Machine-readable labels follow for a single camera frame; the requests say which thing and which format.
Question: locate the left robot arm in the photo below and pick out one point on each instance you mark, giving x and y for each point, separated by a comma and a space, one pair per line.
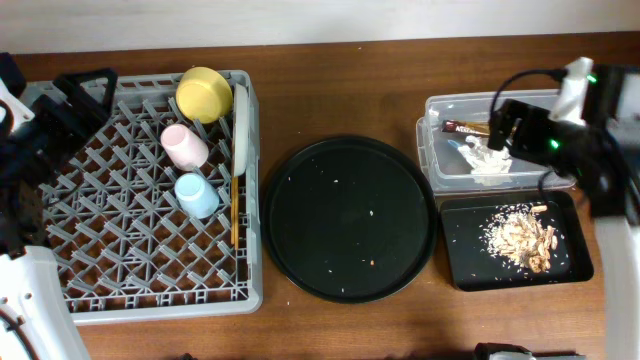
37, 141

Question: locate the clear plastic bin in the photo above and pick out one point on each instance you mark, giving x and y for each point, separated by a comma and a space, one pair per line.
448, 172

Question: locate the blue cup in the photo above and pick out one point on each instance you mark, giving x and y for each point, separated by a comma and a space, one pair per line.
196, 196

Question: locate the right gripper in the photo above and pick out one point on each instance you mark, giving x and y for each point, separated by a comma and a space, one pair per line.
522, 132

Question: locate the grey dishwasher rack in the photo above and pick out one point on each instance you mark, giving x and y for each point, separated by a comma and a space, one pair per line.
126, 251

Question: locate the grey round plate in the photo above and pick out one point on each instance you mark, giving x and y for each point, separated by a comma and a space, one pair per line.
241, 130

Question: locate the gold brown snack wrapper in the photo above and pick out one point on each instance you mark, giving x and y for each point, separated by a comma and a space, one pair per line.
475, 128

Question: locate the food scraps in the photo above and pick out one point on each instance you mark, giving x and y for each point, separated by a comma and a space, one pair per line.
516, 234

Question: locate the pink cup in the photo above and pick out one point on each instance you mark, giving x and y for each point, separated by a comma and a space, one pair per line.
185, 149

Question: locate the white napkin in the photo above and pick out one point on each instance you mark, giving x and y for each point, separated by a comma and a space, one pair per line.
483, 160

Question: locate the round black tray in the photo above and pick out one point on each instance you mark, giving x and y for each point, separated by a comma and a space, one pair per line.
349, 219

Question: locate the yellow bowl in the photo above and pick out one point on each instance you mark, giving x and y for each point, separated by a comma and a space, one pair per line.
203, 94

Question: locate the black rectangular tray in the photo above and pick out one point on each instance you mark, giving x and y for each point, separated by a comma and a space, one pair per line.
477, 266

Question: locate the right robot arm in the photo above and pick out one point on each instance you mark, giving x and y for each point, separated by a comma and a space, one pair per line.
591, 133

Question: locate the wooden chopstick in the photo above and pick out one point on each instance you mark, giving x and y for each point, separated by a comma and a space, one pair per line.
236, 220
233, 215

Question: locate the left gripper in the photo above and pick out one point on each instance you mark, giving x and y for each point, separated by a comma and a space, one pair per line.
60, 107

